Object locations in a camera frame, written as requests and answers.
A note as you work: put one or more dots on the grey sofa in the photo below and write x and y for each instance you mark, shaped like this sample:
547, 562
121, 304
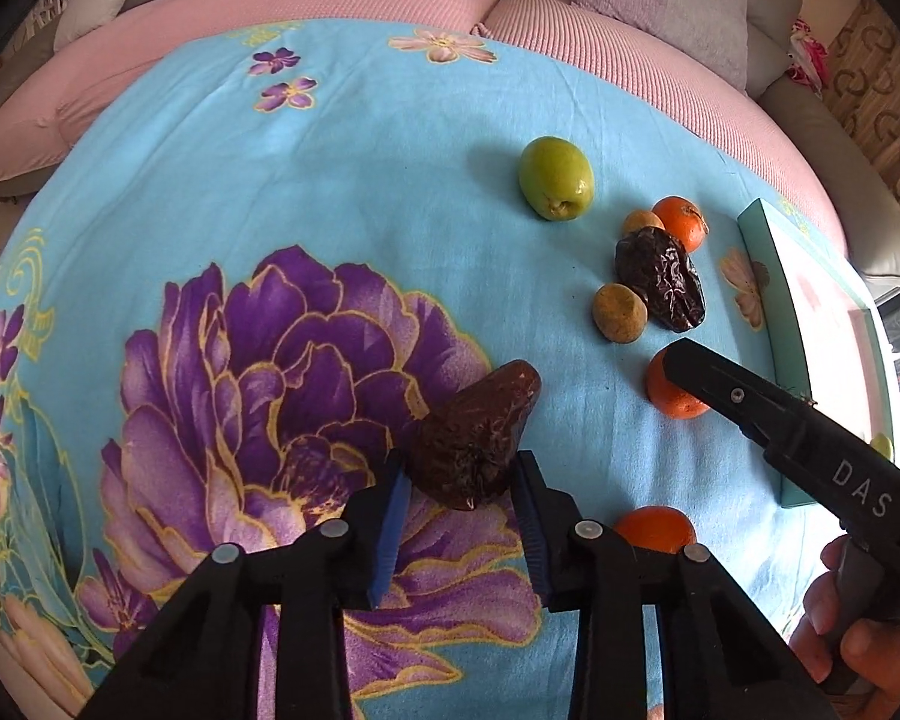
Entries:
817, 127

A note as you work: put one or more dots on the person's right hand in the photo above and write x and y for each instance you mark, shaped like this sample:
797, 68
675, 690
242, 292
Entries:
892, 664

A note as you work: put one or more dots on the teal box with pink inside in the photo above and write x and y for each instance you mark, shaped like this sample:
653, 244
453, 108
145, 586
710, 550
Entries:
787, 315

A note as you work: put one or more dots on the large tan longan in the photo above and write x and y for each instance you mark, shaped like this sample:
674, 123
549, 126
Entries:
619, 313

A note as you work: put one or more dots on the small brown longan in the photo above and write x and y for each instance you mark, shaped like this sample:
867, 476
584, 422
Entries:
640, 222

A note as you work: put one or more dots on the pink and white toy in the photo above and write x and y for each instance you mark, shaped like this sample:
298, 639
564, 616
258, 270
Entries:
808, 56

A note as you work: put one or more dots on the orange tangerine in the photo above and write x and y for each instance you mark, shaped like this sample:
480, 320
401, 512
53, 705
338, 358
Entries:
682, 221
656, 529
667, 394

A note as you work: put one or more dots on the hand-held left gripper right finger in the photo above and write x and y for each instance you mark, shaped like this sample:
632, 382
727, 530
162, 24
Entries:
529, 532

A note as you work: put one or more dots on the smooth dark red dried date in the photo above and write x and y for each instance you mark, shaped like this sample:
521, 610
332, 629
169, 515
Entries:
472, 435

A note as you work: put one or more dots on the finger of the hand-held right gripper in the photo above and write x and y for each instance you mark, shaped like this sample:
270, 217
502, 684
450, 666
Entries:
720, 386

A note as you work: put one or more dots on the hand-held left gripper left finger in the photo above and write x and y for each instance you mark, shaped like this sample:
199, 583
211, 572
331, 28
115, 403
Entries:
390, 532

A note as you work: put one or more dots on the small green fruit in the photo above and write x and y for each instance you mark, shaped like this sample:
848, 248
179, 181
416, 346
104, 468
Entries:
881, 446

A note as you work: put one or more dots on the lilac textured pillow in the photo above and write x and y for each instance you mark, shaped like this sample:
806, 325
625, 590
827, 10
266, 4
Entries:
667, 7

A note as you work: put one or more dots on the wrinkled dark dried date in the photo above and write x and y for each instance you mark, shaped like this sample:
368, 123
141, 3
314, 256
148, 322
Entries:
660, 277

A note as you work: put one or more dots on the blue floral blanket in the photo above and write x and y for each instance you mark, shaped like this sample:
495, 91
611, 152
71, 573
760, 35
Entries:
307, 187

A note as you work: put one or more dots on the large green jujube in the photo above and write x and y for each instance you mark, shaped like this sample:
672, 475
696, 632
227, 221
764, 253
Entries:
555, 176

